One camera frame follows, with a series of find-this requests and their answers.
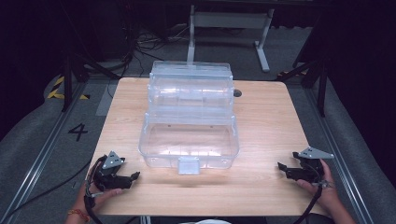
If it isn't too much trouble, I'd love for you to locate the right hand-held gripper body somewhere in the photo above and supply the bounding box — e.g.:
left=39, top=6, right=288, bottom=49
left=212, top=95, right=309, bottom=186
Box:
left=291, top=147, right=335, bottom=183

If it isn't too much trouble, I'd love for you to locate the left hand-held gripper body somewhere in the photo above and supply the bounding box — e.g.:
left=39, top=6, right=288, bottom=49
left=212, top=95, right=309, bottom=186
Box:
left=92, top=150, right=127, bottom=192

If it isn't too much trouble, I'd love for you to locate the clear plastic storage box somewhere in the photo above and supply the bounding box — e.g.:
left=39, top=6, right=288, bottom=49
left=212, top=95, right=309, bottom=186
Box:
left=137, top=60, right=241, bottom=175

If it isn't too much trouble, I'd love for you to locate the person's left hand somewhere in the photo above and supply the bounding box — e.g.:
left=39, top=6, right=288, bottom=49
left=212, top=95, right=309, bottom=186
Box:
left=73, top=181, right=124, bottom=217

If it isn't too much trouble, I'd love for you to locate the person's right hand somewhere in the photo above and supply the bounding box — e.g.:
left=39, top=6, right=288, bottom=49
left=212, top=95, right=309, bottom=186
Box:
left=295, top=159, right=343, bottom=216

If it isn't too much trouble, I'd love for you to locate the white rounded object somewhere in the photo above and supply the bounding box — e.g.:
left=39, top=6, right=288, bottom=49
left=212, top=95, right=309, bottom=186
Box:
left=178, top=218, right=233, bottom=224

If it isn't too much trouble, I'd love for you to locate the black metal stand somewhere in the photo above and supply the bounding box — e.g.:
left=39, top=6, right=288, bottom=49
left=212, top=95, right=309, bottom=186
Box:
left=60, top=50, right=121, bottom=113
left=276, top=54, right=331, bottom=119

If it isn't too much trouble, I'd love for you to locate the yellow black floor tape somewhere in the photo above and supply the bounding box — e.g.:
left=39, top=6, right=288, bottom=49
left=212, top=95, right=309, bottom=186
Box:
left=46, top=76, right=92, bottom=101

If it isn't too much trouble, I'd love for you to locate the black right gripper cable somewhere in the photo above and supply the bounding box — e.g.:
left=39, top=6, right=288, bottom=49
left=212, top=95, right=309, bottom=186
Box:
left=292, top=183, right=323, bottom=224

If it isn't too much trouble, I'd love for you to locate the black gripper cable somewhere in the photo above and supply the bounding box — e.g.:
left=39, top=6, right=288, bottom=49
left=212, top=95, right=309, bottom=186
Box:
left=292, top=183, right=323, bottom=224
left=83, top=155, right=108, bottom=224

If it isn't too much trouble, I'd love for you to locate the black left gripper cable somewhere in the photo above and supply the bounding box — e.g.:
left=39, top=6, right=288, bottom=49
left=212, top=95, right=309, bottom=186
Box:
left=83, top=155, right=108, bottom=224

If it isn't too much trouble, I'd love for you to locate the grey metal floor rail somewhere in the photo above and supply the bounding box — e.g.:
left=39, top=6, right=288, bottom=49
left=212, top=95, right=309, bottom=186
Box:
left=0, top=78, right=92, bottom=224
left=302, top=87, right=376, bottom=224

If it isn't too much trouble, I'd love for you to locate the orange bead bracelet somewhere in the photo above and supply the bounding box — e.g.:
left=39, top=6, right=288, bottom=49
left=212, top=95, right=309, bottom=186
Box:
left=67, top=208, right=92, bottom=223

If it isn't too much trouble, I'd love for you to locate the thin black floor cable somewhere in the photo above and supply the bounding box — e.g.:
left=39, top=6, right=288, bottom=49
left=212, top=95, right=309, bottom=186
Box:
left=0, top=158, right=93, bottom=224

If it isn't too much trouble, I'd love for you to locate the tangle of black floor cables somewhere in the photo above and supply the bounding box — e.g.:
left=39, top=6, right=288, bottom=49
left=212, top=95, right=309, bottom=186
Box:
left=122, top=26, right=198, bottom=79

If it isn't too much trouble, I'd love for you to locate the white metal desk frame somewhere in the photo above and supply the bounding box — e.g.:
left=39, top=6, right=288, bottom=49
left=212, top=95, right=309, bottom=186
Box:
left=185, top=4, right=276, bottom=74

